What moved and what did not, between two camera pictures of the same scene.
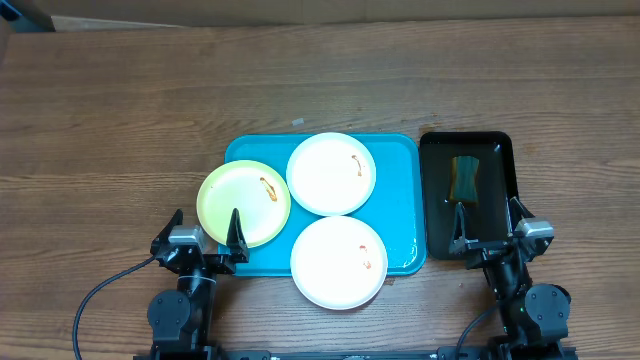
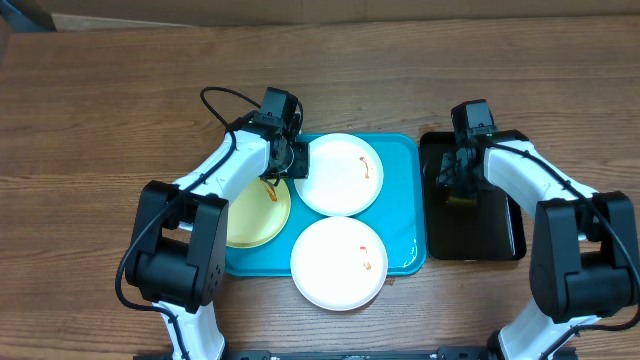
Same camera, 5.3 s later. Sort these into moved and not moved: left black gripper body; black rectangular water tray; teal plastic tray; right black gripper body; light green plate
Moved: right black gripper body; left black gripper body
Not moved: teal plastic tray; light green plate; black rectangular water tray
